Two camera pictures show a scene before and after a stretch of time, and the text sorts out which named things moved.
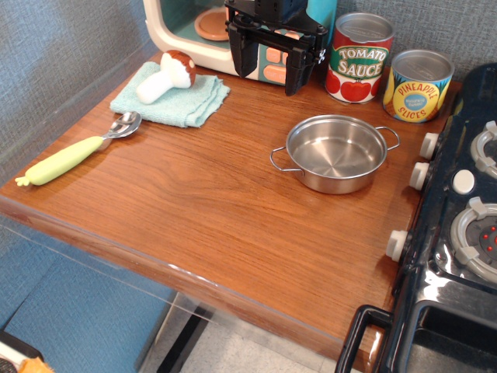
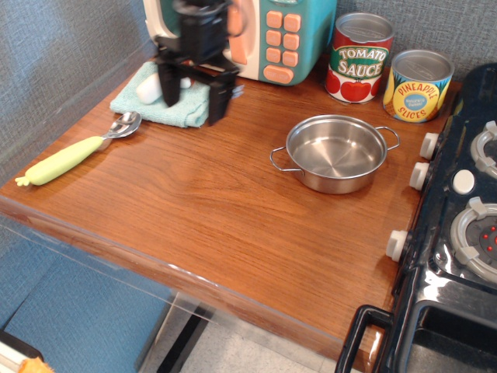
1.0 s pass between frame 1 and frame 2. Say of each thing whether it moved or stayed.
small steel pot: stayed
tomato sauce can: stayed
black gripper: moved
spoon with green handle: stayed
